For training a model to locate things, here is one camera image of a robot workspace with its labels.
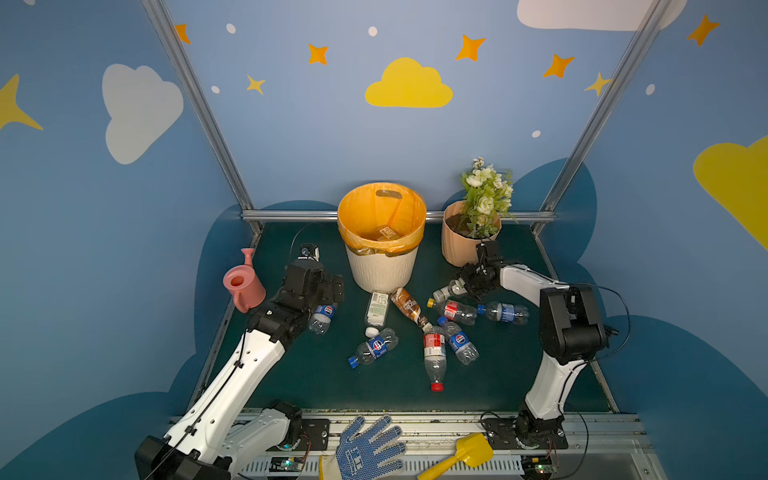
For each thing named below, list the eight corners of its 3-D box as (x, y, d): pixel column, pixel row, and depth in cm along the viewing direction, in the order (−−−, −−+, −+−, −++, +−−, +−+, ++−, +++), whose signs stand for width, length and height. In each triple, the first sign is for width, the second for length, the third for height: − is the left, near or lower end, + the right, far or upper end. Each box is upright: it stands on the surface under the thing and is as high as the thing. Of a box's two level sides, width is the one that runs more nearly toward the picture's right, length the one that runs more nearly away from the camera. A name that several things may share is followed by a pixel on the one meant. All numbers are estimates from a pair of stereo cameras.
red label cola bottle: (427, 391, 82) (429, 386, 78) (422, 333, 93) (424, 326, 89) (449, 391, 82) (452, 386, 78) (442, 333, 93) (444, 326, 89)
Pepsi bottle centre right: (462, 368, 85) (465, 364, 83) (436, 322, 94) (438, 318, 92) (479, 360, 87) (481, 357, 85) (451, 316, 96) (453, 312, 94)
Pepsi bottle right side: (476, 319, 97) (480, 311, 93) (476, 306, 101) (480, 297, 96) (523, 328, 96) (530, 320, 91) (522, 315, 99) (528, 306, 95)
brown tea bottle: (426, 334, 91) (427, 330, 89) (390, 298, 99) (390, 293, 97) (437, 324, 93) (438, 320, 91) (401, 290, 101) (401, 285, 99)
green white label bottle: (362, 335, 91) (362, 332, 90) (372, 294, 101) (372, 291, 99) (381, 338, 91) (381, 336, 89) (389, 297, 100) (389, 294, 99)
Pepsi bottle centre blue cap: (354, 373, 85) (353, 368, 82) (346, 359, 87) (345, 353, 84) (398, 345, 90) (399, 339, 87) (390, 333, 93) (390, 326, 90)
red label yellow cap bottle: (424, 310, 96) (425, 306, 95) (430, 295, 100) (431, 291, 98) (473, 328, 93) (475, 324, 91) (477, 312, 96) (479, 308, 94)
